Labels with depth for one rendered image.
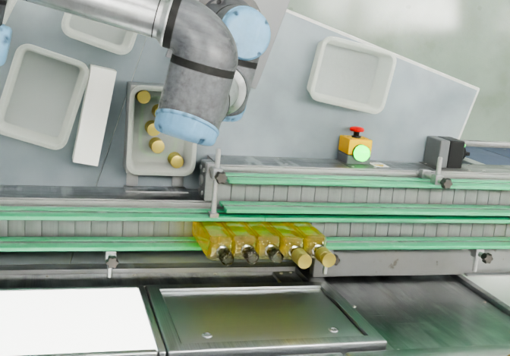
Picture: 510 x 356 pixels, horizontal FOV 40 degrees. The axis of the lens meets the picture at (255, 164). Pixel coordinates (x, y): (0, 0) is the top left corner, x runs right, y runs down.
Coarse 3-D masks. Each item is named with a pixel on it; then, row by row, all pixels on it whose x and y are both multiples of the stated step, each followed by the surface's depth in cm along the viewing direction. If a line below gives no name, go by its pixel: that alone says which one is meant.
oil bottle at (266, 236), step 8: (248, 224) 170; (256, 224) 170; (264, 224) 170; (256, 232) 163; (264, 232) 164; (272, 232) 164; (264, 240) 160; (272, 240) 160; (264, 248) 160; (264, 256) 160
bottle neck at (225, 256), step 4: (220, 248) 155; (224, 248) 155; (216, 252) 156; (220, 252) 154; (224, 252) 153; (228, 252) 153; (220, 256) 153; (224, 256) 152; (228, 256) 155; (232, 256) 152; (220, 260) 153; (224, 260) 154; (228, 260) 154; (232, 260) 153; (224, 264) 152; (228, 264) 152
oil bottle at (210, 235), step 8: (200, 224) 167; (208, 224) 167; (216, 224) 168; (192, 232) 175; (200, 232) 166; (208, 232) 161; (216, 232) 161; (224, 232) 162; (200, 240) 166; (208, 240) 158; (216, 240) 157; (224, 240) 157; (208, 248) 158; (216, 248) 156; (208, 256) 158; (216, 256) 157
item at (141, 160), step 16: (160, 96) 178; (144, 112) 177; (128, 128) 170; (144, 128) 178; (128, 144) 171; (144, 144) 179; (176, 144) 182; (192, 144) 176; (128, 160) 172; (144, 160) 180; (160, 160) 181; (192, 160) 176
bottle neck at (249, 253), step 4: (244, 248) 157; (248, 248) 156; (252, 248) 156; (244, 252) 155; (248, 252) 154; (252, 252) 153; (256, 252) 154; (244, 256) 155; (248, 256) 153; (252, 256) 157; (256, 256) 154; (248, 260) 154; (252, 260) 155; (256, 260) 154
